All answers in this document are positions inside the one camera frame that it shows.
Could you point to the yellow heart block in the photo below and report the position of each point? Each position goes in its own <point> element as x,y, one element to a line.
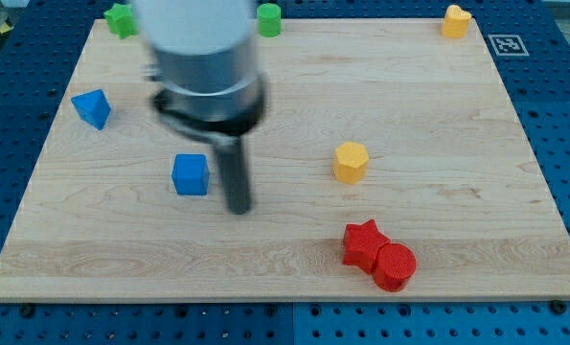
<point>456,22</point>

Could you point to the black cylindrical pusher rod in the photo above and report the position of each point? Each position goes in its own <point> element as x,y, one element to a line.
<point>231,164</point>

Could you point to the green star block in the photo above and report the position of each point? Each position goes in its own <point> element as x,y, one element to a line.
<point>120,20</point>

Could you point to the blue triangle block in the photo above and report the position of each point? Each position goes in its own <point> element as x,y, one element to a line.
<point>92,107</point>

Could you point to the white fiducial marker tag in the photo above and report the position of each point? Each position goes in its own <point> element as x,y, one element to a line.
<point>508,45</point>

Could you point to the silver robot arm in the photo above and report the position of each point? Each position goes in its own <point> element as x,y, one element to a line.
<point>205,58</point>

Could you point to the yellow hexagon block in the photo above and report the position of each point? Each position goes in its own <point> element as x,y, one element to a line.
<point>350,162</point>

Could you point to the green cylinder block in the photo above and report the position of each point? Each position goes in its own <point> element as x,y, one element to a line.
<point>269,19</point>

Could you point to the blue cube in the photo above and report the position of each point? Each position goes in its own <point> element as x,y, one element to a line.
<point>190,174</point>

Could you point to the wooden board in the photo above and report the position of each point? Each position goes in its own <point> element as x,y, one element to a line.
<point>451,176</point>

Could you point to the red cylinder block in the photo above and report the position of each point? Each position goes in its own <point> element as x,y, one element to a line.
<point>395,265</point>

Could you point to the red star block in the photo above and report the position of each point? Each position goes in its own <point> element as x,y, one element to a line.
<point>362,243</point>

